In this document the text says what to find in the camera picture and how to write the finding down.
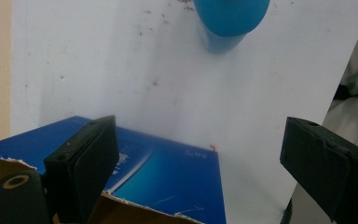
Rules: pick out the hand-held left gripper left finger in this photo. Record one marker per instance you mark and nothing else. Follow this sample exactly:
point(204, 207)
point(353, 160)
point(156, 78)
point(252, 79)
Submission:
point(80, 168)

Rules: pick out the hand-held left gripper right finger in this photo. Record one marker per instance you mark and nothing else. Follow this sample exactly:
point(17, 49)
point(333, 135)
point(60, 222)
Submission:
point(320, 161)

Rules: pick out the blue cardboard box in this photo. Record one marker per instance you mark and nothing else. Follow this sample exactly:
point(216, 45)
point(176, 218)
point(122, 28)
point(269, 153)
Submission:
point(174, 177)

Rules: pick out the blue cylinder bottle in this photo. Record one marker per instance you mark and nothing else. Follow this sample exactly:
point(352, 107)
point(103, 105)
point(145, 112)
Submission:
point(230, 18)

